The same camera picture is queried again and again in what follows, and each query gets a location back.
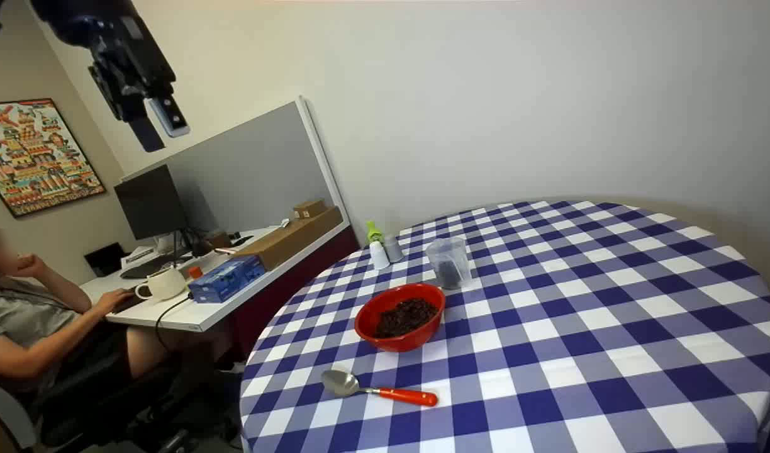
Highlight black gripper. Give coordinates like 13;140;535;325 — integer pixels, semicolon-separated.
84;28;191;153

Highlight dark beans in bowl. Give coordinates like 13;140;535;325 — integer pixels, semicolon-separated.
373;298;439;341

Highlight clear plastic cup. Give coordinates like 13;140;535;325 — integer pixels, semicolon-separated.
422;235;472;292

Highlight dark beans in cup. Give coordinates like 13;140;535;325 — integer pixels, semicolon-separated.
432;260;461;288

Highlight red bowl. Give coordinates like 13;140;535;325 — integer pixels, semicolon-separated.
352;282;448;352

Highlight black computer monitor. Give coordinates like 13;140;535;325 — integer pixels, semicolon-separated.
113;165;191;247

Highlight grey desk partition panel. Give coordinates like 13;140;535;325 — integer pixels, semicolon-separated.
115;96;354;247

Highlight small black device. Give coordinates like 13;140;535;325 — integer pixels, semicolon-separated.
82;241;127;278

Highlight black keyboard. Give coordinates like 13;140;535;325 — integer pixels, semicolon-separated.
118;260;174;282

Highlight white mug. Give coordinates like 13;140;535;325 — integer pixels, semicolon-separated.
132;264;191;302

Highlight blue box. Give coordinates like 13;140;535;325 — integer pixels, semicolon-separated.
189;255;266;304

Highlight long flat cardboard box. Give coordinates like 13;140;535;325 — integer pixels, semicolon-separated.
232;204;345;272

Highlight white desk with red front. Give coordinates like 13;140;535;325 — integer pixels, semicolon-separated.
81;220;362;338

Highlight seated person in grey shirt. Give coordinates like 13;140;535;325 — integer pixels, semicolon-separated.
0;220;235;406

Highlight white bottle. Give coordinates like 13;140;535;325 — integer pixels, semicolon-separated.
368;236;393;272

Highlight grey shaker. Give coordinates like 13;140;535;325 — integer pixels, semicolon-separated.
381;235;408;264

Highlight black office chair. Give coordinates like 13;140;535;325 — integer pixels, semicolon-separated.
0;335;194;453

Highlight blue white checkered tablecloth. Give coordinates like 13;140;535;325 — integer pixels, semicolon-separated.
235;196;770;453

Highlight colourful framed wall art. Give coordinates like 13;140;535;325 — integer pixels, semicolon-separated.
0;96;107;221

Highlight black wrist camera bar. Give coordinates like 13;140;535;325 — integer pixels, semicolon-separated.
28;0;154;48

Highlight black desk cable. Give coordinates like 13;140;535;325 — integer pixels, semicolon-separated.
154;292;194;355

